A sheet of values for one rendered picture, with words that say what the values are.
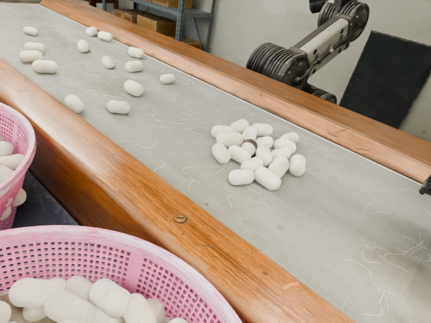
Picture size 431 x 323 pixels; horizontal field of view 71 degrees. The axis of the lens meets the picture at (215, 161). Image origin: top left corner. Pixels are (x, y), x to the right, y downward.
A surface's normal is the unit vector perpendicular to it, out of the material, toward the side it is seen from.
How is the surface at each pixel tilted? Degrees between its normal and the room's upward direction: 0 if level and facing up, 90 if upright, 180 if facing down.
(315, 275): 0
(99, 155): 0
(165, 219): 0
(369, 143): 45
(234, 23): 90
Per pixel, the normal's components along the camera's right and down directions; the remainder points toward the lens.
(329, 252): 0.17, -0.82
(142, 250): -0.24, 0.25
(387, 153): -0.34, -0.35
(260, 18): -0.63, 0.34
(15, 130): -0.52, 0.08
